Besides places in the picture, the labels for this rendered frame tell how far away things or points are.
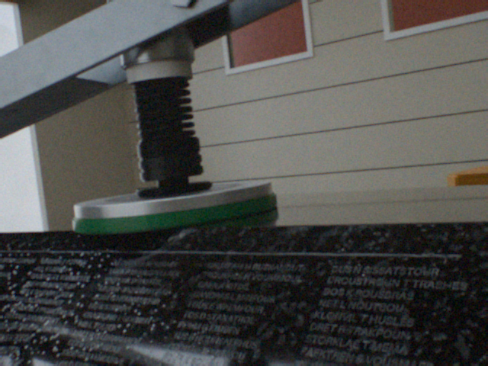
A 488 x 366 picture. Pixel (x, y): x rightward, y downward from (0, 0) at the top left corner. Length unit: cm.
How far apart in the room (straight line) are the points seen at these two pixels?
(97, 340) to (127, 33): 29
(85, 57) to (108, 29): 4
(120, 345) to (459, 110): 659
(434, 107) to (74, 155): 485
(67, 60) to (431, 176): 661
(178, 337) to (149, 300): 6
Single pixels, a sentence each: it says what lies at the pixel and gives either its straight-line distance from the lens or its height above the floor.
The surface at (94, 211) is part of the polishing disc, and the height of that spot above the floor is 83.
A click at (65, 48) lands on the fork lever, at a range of 69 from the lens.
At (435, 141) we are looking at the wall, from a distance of 714.
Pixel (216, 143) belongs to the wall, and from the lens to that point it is 871.
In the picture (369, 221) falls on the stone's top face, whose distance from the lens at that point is 49.
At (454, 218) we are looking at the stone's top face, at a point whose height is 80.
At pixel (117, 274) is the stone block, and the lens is 62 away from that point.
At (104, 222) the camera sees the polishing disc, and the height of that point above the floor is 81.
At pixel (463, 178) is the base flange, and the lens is 122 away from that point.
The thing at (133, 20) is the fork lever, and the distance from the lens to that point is 66.
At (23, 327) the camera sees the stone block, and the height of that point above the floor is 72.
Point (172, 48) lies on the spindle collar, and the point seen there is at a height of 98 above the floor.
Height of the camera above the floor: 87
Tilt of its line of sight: 3 degrees down
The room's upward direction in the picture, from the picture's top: 7 degrees counter-clockwise
